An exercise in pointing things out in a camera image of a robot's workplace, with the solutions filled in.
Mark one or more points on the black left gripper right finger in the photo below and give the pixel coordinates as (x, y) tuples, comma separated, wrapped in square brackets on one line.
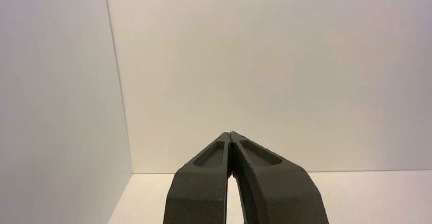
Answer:
[(280, 192)]

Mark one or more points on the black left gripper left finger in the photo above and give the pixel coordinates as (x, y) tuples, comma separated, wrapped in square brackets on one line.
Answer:
[(199, 188)]

